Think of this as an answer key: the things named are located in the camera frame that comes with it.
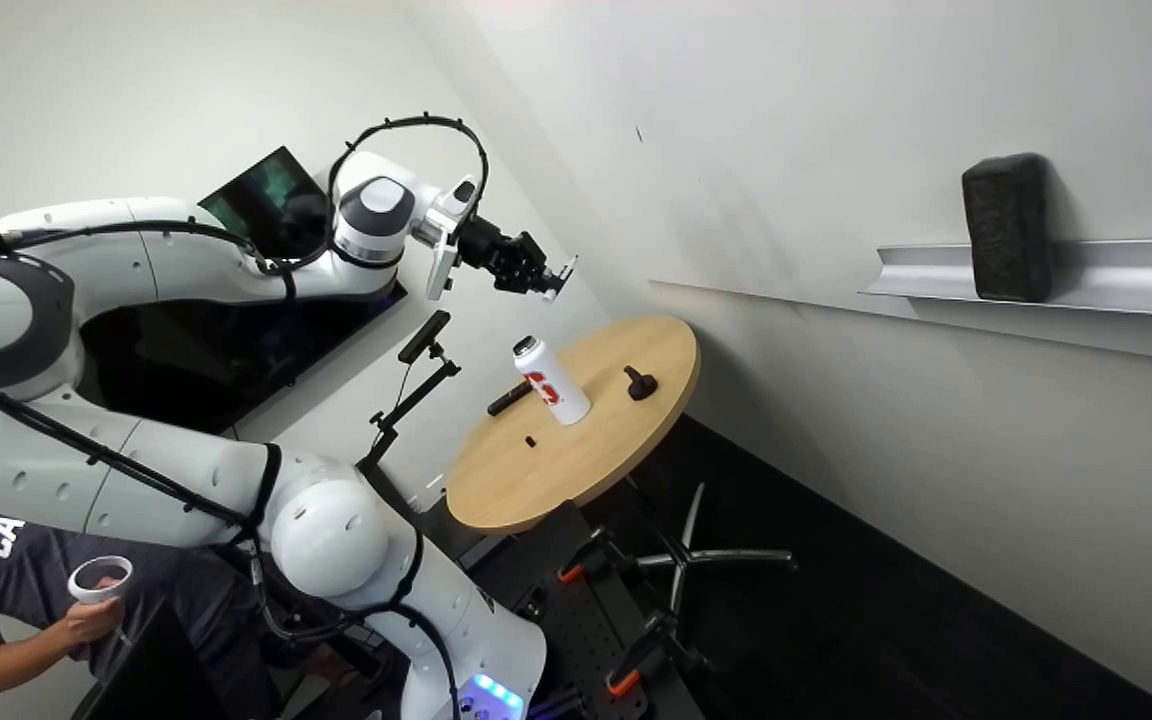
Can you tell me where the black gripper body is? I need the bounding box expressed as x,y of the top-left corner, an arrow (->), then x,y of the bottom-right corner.
461,216 -> 545,292

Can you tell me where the orange black lower clamp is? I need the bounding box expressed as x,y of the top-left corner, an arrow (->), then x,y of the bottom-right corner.
603,615 -> 679,700

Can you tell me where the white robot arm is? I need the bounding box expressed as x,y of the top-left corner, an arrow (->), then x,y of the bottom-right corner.
0,168 -> 549,720

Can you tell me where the round wooden table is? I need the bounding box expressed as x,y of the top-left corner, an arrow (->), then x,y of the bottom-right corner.
446,314 -> 701,533

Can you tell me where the white metal water bottle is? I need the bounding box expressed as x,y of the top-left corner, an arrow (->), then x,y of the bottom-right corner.
513,336 -> 588,428

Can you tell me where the orange black clamp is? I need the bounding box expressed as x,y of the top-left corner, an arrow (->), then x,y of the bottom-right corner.
603,615 -> 679,700
557,528 -> 610,585

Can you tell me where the chrome chair base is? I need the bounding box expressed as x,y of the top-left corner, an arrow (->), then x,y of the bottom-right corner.
633,484 -> 797,652

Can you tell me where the white whiteboard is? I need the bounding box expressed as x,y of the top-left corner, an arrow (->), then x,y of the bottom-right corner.
465,0 -> 1152,314

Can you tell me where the black monitor screen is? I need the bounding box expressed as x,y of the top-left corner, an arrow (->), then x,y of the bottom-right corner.
205,146 -> 327,260

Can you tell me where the black camera on stand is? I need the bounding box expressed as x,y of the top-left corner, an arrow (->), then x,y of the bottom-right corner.
357,306 -> 465,471

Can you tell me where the metal whiteboard tray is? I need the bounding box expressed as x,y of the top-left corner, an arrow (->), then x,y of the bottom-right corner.
871,240 -> 1152,314

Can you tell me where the white handheld controller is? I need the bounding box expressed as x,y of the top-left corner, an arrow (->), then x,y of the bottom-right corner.
70,557 -> 136,600

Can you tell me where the person in grey shirt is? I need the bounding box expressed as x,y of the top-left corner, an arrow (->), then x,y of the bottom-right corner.
0,514 -> 280,720

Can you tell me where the black bottle lid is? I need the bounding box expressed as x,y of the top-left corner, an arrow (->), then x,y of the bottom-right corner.
626,362 -> 662,398

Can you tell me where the black whiteboard eraser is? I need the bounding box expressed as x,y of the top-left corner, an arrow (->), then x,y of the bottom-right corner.
960,152 -> 1056,299

